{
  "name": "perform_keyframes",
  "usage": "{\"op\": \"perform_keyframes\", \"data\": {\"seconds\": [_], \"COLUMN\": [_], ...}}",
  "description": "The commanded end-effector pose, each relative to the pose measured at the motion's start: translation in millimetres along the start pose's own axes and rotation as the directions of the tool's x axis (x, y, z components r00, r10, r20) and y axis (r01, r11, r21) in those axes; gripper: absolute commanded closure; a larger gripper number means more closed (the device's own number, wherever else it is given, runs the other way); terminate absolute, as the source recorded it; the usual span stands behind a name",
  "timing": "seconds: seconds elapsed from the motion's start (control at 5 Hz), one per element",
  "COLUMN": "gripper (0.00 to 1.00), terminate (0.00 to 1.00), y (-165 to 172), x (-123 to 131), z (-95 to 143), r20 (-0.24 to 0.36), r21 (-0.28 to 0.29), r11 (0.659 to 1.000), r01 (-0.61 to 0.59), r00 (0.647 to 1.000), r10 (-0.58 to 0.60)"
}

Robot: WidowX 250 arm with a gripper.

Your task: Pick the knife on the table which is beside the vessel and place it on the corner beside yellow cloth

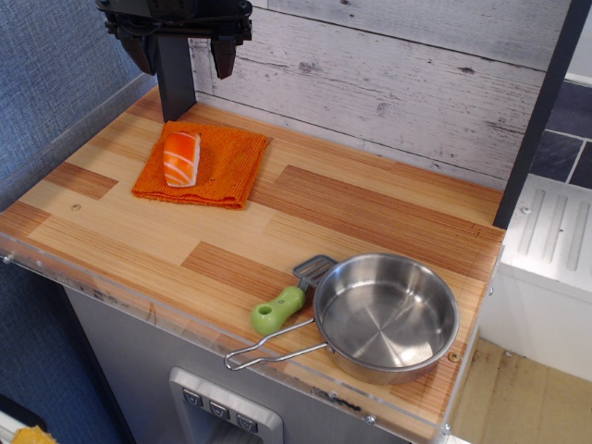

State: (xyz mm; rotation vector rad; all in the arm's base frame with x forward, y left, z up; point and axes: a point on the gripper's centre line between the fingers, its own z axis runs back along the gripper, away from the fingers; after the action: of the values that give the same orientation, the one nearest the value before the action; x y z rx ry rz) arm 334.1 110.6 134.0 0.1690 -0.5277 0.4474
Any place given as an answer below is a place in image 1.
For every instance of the white ribbed appliance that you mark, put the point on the white ribbed appliance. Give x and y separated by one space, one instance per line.
539 302

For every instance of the yellow object bottom corner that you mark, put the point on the yellow object bottom corner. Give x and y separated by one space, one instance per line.
32 435

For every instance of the orange folded cloth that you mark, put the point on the orange folded cloth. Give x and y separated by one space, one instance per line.
229 162

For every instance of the green handled grey spatula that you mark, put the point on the green handled grey spatula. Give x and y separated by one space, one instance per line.
269 317

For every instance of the stainless steel pan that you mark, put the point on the stainless steel pan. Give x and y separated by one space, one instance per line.
384 318

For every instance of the dark grey left post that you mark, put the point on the dark grey left post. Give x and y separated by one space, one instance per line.
174 75

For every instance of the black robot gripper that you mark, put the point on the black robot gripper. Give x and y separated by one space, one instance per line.
223 22

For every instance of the salmon sushi toy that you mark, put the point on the salmon sushi toy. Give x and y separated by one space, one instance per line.
181 158

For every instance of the silver dispenser button panel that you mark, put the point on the silver dispenser button panel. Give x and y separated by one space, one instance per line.
209 413

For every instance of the dark grey post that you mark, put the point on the dark grey post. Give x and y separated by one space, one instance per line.
571 31
174 75

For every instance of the dark grey right post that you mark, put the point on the dark grey right post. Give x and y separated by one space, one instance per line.
571 31

